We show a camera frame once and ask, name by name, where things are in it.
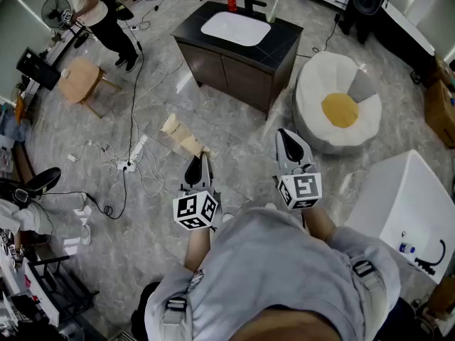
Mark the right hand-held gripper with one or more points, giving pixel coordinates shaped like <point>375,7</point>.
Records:
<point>302,188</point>

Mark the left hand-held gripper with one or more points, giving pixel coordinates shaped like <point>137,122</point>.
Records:
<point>195,208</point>

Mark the beige cosmetic squeeze tube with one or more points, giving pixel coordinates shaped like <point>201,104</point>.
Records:
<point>177,130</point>

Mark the person's right forearm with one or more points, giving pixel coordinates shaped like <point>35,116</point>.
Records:
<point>318,224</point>

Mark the person's left forearm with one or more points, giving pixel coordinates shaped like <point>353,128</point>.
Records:
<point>196,247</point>

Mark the person's left white shoe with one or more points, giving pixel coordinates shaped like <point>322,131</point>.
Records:
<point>227,217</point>

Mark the person's white shoe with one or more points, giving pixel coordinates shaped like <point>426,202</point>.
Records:
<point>271,206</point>
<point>227,217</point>

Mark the person's right white shoe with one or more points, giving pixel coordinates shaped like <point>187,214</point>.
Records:
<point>271,206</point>

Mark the white power strip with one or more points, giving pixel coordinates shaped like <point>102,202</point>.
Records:
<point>133,155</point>

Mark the egg-shaped beanbag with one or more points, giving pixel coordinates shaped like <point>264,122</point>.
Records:
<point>320,84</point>

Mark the dark vanity cabinet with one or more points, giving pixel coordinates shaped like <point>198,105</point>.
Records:
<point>234,73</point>

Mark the person's grey shirt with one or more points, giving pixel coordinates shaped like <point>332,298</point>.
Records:
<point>270,261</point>

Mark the white box appliance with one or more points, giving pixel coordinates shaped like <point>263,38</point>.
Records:
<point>398,197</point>

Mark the white sink basin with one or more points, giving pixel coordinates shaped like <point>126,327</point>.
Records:
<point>236,28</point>

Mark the green cup with toothbrush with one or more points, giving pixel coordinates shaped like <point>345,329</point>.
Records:
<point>272,14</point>

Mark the small blue white bottle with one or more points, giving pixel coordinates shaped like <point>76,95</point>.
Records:
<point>406,248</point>

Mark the cardboard box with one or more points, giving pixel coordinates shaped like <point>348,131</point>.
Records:
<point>440,112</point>

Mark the black faucet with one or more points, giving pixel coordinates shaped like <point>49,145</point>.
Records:
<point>250,4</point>

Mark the wooden stool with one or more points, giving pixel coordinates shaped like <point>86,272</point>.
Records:
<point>76,78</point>

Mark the black monitor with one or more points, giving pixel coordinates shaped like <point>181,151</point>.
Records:
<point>37,67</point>

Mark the black standing fan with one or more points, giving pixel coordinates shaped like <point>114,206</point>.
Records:
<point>53,11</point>

